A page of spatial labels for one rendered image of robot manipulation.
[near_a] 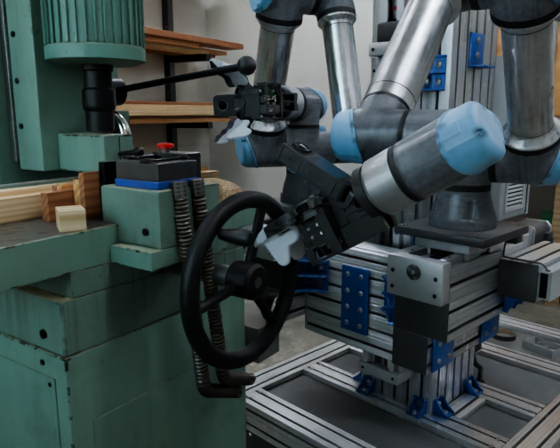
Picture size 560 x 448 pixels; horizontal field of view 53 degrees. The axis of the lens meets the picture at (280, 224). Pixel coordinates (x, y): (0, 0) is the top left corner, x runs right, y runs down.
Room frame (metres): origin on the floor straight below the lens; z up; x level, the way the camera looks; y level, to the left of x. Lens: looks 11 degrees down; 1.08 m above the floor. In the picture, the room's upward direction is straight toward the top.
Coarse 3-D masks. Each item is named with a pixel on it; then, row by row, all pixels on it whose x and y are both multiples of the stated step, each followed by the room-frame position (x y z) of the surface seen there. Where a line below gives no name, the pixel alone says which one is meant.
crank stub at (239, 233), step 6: (222, 228) 0.80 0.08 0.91; (228, 228) 0.80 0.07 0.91; (234, 228) 0.79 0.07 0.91; (240, 228) 0.79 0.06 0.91; (222, 234) 0.79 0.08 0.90; (228, 234) 0.78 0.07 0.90; (234, 234) 0.78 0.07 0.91; (240, 234) 0.77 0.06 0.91; (246, 234) 0.77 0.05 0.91; (252, 234) 0.77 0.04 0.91; (222, 240) 0.80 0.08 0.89; (228, 240) 0.78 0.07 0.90; (234, 240) 0.78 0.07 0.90; (240, 240) 0.77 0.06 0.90; (246, 240) 0.77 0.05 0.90; (252, 240) 0.77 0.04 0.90; (246, 246) 0.77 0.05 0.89
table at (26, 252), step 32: (0, 224) 0.88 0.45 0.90; (32, 224) 0.88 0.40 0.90; (96, 224) 0.88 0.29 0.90; (224, 224) 1.10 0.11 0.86; (0, 256) 0.72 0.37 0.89; (32, 256) 0.76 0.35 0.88; (64, 256) 0.80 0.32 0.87; (96, 256) 0.84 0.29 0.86; (128, 256) 0.84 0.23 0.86; (160, 256) 0.83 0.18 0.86; (0, 288) 0.72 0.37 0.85
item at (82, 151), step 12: (84, 132) 1.12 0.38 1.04; (96, 132) 1.12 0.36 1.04; (60, 144) 1.08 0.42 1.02; (72, 144) 1.06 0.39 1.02; (84, 144) 1.04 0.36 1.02; (96, 144) 1.02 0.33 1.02; (108, 144) 1.01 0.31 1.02; (120, 144) 1.04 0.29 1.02; (132, 144) 1.06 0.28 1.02; (60, 156) 1.08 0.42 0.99; (72, 156) 1.06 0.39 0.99; (84, 156) 1.04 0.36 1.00; (96, 156) 1.02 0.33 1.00; (108, 156) 1.01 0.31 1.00; (120, 156) 1.03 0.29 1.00; (60, 168) 1.08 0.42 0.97; (72, 168) 1.06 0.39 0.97; (84, 168) 1.04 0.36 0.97; (96, 168) 1.02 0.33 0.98
